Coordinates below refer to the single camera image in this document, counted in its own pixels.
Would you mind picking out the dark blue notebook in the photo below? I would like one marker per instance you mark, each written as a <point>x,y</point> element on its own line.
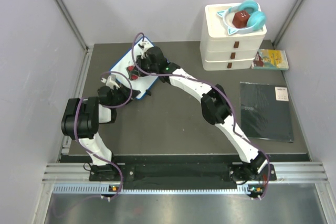
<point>265,112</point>

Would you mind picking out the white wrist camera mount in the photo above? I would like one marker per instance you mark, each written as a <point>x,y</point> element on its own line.
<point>144,46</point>
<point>110,82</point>

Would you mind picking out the slotted grey cable duct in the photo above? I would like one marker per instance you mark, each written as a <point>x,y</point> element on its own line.
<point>105,189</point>

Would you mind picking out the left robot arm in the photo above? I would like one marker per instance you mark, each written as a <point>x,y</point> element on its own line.
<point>81,120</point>

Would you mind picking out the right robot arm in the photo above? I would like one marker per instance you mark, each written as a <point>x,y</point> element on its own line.
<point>216,108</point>

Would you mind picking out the illustrated yellow teal book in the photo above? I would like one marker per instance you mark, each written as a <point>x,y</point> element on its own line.
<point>270,59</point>

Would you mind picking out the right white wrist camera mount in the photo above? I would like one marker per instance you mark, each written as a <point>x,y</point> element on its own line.
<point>144,46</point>

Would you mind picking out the red whiteboard eraser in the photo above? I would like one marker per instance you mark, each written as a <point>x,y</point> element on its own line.
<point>133,72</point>

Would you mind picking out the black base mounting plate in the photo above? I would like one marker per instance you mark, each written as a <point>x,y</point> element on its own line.
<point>179,175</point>

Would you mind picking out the aluminium frame rail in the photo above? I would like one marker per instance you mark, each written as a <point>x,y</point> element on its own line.
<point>70,110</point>

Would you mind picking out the brown cube toy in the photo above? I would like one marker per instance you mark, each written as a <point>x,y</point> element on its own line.
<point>240,19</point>

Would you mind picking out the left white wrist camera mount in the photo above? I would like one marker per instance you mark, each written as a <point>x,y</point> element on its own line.
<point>110,82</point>

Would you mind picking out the blue framed whiteboard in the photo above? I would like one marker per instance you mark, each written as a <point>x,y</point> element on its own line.
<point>141,84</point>

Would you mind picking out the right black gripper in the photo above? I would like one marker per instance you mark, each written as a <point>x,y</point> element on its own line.
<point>140,61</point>

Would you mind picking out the white three drawer organizer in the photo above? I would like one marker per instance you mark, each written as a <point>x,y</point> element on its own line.
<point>222,46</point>

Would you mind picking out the teal cat ear headphones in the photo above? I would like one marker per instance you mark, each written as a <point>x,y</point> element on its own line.
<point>249,19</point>

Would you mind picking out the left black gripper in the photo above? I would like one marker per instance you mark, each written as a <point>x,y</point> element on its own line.
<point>123,89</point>

